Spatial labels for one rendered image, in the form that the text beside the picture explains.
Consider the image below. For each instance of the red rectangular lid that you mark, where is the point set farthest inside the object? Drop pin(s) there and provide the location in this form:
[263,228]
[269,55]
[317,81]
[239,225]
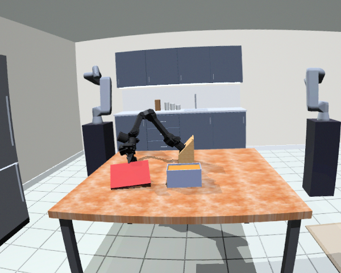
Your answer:
[125,175]

